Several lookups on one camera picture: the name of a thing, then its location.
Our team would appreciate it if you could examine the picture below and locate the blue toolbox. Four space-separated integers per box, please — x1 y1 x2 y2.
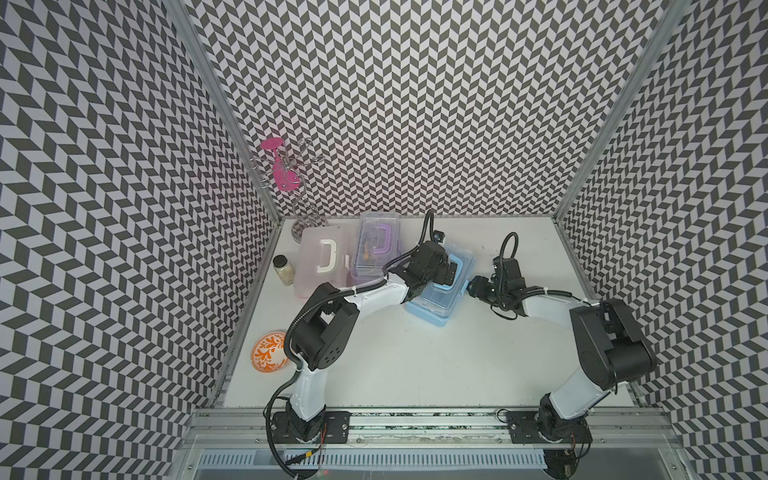
405 243 476 327

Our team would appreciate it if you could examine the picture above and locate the purple toolbox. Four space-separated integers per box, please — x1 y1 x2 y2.
350 211 400 284

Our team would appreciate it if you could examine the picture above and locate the pink toolbox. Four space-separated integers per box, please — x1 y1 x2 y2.
293 225 351 300

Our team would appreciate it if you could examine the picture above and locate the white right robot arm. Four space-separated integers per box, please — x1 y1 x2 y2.
467 232 657 444

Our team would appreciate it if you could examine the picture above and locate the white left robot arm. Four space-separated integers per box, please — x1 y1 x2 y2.
263 209 458 442

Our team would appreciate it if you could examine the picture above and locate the glass jar black lid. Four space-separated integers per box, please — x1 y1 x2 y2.
272 254 295 286

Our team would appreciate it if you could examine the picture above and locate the pink glass on rack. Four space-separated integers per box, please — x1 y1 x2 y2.
260 137 301 192

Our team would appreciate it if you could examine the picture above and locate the orange patterned plate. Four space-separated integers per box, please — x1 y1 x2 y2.
250 331 289 374

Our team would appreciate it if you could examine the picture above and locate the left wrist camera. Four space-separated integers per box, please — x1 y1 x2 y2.
430 230 446 244

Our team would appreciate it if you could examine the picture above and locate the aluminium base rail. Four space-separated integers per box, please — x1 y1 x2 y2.
168 407 695 479

